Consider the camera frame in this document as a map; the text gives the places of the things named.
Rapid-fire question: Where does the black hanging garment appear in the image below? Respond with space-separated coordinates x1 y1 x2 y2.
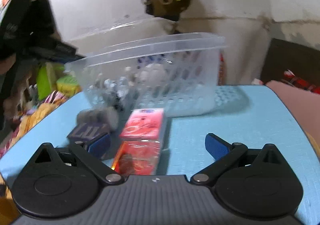
0 0 83 130

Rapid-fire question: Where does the grey white plush toy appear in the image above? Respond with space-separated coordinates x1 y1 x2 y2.
76 107 119 131

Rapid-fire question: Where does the light blue mat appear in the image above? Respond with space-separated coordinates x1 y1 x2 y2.
1 85 319 224

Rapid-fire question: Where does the purple Lux soap box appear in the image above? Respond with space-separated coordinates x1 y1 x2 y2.
67 123 111 159

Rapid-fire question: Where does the green paper bag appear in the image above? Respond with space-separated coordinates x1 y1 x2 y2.
36 62 65 100

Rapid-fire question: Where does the green yellow lidded box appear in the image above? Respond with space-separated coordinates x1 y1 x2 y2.
56 76 81 98

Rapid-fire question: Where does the red gift carton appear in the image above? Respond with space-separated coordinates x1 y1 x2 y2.
218 52 226 85

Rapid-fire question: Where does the red plaid cloth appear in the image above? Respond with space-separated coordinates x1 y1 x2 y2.
281 70 320 94

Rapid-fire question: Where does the pink pillow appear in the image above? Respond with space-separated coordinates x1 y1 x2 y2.
266 81 320 142

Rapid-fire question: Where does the pink red tissue pack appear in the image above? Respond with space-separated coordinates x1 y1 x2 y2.
112 108 168 176

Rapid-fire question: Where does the clear plastic perforated basket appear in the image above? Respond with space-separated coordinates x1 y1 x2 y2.
66 32 225 117

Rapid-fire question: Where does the orange floral blanket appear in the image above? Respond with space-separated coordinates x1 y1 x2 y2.
1 91 68 224

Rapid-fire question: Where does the dark wooden headboard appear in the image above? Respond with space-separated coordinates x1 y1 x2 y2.
260 39 319 86

